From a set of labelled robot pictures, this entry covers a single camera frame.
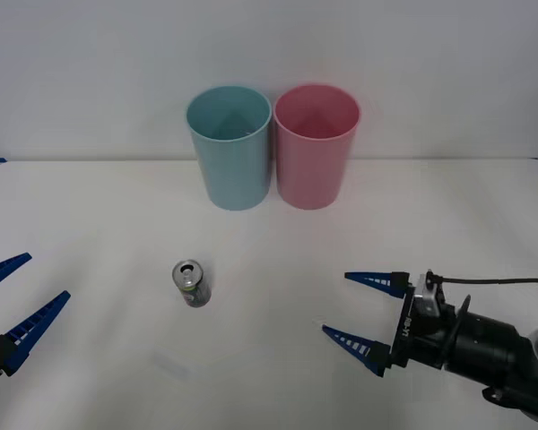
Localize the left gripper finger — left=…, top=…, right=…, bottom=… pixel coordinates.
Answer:
left=0, top=290, right=72, bottom=378
left=0, top=252, right=33, bottom=297

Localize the pink plastic bin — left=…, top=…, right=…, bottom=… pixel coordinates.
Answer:
left=272, top=82, right=363, bottom=211

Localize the silver drink can green label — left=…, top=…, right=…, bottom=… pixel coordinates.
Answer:
left=171, top=258, right=213, bottom=309

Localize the pale blue plastic bin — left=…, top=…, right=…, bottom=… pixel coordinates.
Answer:
left=186, top=85, right=273, bottom=212

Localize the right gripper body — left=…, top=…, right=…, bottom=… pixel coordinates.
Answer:
left=384, top=286, right=459, bottom=373

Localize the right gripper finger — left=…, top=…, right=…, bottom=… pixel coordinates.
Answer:
left=321, top=324, right=392, bottom=378
left=343, top=270, right=412, bottom=301

